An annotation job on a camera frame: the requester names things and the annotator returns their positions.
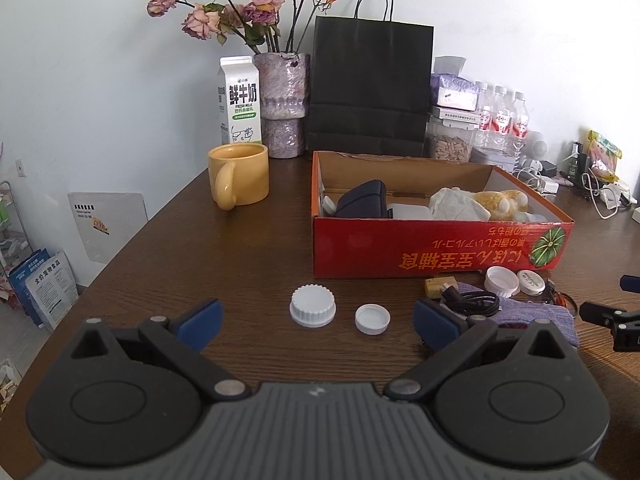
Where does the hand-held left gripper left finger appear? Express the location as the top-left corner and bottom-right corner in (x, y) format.
(70, 298), (251, 402)

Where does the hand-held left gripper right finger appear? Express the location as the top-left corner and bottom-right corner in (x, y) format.
(385, 298), (570, 402)

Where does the pale yellow block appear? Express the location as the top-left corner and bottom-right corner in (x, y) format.
(424, 276), (458, 301)

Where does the braided charging cable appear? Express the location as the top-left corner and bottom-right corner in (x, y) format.
(440, 285), (501, 317)

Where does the small plain white cap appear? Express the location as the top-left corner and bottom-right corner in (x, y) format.
(355, 304), (391, 335)

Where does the red cardboard box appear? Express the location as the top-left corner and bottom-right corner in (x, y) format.
(311, 150), (574, 279)

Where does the grey drawstring pouch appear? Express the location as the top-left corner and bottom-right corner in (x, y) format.
(452, 282), (581, 352)

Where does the white round lid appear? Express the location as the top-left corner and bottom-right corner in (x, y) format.
(517, 270), (545, 295)

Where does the white ribbed cap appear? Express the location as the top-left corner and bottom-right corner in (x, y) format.
(290, 285), (336, 329)
(485, 266), (521, 298)

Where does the translucent plastic box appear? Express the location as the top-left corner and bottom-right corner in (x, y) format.
(387, 202), (433, 221)

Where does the white plastic bag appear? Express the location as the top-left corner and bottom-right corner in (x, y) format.
(429, 186), (491, 222)

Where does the yellow white plush toy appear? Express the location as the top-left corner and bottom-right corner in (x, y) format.
(472, 190), (531, 222)

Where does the black zip pouch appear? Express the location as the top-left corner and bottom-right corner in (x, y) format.
(335, 180), (393, 220)

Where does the colourful snack bag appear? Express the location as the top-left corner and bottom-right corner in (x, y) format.
(586, 131), (623, 183)

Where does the small green bottle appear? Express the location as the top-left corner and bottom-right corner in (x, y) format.
(570, 142), (589, 181)

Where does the white sign board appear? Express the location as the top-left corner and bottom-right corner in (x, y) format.
(67, 191), (149, 264)

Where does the yellow mug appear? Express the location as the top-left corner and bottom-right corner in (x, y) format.
(208, 143), (270, 211)

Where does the blue pamphlet box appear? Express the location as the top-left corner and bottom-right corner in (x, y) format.
(9, 249), (79, 331)

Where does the white round robot speaker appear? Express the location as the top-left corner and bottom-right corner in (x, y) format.
(520, 131), (548, 171)

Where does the clear jar of seeds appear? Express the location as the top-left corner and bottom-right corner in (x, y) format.
(426, 122), (473, 163)

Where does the printed white tin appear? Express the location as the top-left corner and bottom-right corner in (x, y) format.
(472, 146), (521, 172)

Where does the white flat labelled box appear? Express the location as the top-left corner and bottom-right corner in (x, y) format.
(431, 106), (478, 131)

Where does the metal storage rack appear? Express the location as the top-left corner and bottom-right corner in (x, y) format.
(0, 180), (32, 281)

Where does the white green milk carton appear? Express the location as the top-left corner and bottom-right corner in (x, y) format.
(217, 56), (262, 147)

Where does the purple tissue pack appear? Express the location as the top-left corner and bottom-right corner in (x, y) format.
(431, 56), (481, 111)

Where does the black paper bag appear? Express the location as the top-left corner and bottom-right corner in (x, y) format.
(306, 0), (434, 158)

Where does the purple speckled vase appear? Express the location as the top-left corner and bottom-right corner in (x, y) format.
(252, 51), (311, 120)

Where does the white cable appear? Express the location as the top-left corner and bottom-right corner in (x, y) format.
(582, 172), (621, 220)

